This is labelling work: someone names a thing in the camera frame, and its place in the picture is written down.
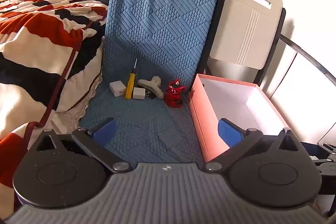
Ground red black white striped blanket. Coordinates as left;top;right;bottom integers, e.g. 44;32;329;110
0;0;113;160

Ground pink cardboard box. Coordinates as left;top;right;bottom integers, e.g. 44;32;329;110
189;74;300;163

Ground yellow screwdriver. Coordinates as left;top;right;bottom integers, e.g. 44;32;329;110
125;58;138;100

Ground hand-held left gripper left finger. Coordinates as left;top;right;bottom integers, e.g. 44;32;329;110
35;117;132;173

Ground beige lace bed skirt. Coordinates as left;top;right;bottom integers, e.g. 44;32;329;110
50;73;105;132

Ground white charger with port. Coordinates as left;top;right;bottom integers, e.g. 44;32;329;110
109;81;127;97

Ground cream plush hair claw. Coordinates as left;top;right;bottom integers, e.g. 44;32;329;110
138;76;164;100

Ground red cat figure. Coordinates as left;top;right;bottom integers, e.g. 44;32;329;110
164;79;186;108

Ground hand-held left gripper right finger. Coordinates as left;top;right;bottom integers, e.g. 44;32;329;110
205;117;302;173

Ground blue quilted mat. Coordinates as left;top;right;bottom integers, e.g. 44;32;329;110
79;0;223;164

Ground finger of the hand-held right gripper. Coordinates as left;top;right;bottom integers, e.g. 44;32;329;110
301;142;332;159
314;158;336;179

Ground white charger with prongs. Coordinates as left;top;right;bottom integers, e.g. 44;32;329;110
132;87;147;101

